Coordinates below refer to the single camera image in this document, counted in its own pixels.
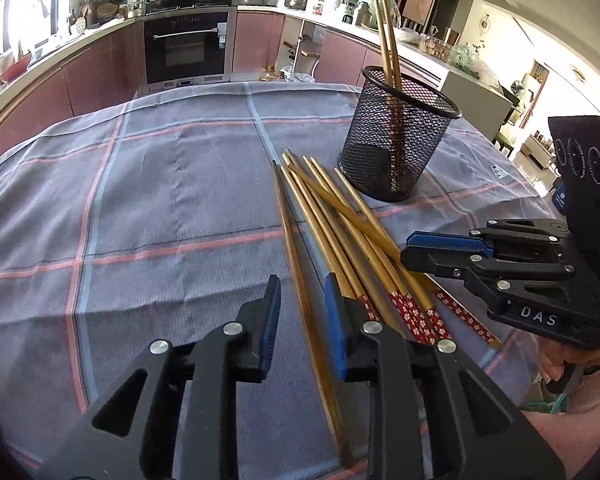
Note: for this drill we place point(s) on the built-in black oven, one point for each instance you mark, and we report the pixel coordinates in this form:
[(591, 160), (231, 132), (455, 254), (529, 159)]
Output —
[(185, 50)]

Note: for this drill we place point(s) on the bag of green vegetables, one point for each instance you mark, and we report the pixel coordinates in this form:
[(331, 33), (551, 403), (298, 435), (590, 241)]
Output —
[(467, 57)]

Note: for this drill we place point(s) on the long pink base cabinet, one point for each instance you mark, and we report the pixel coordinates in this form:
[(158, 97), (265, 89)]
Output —
[(80, 80)]

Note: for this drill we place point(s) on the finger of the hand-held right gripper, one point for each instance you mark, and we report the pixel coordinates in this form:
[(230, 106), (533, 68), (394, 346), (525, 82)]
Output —
[(445, 264), (450, 244)]

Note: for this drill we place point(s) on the pink wall picture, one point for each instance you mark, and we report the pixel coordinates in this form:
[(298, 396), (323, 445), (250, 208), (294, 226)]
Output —
[(420, 0)]

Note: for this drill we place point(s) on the green round appliance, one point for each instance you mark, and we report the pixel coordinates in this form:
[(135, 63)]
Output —
[(367, 5)]

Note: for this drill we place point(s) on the narrow pink base cabinet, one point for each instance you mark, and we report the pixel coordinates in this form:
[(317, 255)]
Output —
[(255, 40)]

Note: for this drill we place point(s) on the black wok with lid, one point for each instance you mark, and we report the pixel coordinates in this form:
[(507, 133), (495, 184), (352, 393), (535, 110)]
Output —
[(166, 0)]

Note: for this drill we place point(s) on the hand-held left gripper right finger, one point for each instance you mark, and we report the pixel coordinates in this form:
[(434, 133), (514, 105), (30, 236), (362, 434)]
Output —
[(333, 322)]

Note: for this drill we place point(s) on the white peninsula counter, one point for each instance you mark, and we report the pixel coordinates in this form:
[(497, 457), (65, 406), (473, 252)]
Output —
[(480, 105)]

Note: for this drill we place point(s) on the person's right hand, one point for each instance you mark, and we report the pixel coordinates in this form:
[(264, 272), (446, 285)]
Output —
[(550, 360)]

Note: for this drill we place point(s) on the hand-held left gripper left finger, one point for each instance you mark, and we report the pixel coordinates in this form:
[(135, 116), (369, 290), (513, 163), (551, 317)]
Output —
[(270, 322)]

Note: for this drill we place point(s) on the tan wooden chopstick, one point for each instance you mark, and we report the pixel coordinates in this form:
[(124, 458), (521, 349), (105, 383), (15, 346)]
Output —
[(380, 35), (388, 35)]

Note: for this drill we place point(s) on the round ceiling lamp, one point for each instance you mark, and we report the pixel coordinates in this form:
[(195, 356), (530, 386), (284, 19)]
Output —
[(578, 72)]

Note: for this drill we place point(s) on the round wall clock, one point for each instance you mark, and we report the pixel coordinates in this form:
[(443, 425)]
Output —
[(487, 25)]

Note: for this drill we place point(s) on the red bowl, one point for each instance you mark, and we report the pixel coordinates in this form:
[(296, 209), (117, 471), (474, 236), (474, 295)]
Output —
[(15, 70)]

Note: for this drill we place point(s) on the pink peninsula cabinet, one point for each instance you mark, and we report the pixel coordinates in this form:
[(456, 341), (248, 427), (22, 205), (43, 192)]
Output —
[(340, 55)]

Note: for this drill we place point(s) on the black mesh utensil holder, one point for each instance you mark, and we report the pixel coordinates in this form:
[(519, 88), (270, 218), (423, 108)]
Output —
[(380, 160)]

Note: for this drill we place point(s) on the glass jar with snacks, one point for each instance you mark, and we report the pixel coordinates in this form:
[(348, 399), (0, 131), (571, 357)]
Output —
[(436, 49)]

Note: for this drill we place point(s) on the person's right forearm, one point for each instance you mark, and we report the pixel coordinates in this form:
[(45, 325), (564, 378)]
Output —
[(580, 440)]

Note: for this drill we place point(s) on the pile of wooden chopsticks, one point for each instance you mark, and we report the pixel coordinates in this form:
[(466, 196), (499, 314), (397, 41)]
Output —
[(330, 210)]

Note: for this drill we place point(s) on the grey plaid tablecloth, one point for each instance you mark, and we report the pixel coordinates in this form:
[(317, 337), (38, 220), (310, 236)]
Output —
[(155, 210)]

